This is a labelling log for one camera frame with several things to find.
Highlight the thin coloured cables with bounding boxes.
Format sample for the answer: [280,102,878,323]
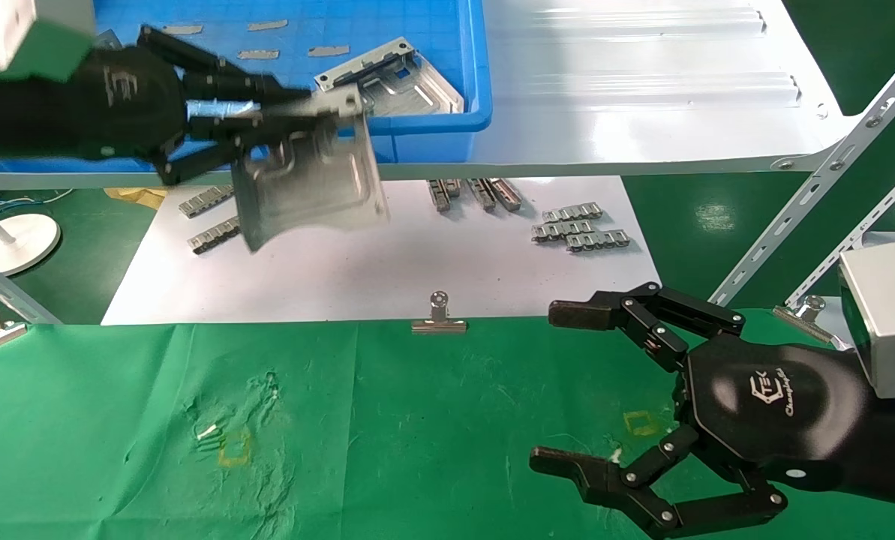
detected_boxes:
[0,189,74,220]

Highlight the white round lamp base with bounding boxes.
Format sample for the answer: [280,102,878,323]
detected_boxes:
[0,196,62,275]

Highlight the stamped metal bracket with slots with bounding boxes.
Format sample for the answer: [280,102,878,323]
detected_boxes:
[314,37,465,118]

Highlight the white board sheet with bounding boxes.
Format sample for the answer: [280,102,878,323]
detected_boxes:
[101,176,662,326]

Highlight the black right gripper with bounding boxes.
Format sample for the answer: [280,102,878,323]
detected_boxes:
[529,282,869,540]

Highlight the yellow crumpled bag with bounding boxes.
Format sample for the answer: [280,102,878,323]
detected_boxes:
[104,187,169,212]

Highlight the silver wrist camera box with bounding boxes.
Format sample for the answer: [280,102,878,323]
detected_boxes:
[0,0,97,83]
[838,239,895,401]

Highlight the large stamped metal bracket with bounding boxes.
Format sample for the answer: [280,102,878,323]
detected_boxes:
[230,83,390,253]

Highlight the green cloth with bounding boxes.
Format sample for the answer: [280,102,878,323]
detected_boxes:
[0,306,895,540]

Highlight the grey slotted angle bar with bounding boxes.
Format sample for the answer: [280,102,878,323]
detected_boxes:
[0,246,63,326]

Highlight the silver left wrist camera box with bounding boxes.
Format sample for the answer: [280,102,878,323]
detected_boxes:
[0,0,97,83]

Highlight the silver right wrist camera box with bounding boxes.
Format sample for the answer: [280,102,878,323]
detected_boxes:
[838,239,895,401]

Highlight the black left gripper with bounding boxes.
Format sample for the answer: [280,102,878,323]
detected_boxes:
[79,24,314,187]

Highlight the blue plastic bin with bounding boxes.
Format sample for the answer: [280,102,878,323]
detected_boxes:
[0,0,493,175]

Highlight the white slotted angle bar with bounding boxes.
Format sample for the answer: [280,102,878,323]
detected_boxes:
[708,55,895,308]
[785,156,895,308]

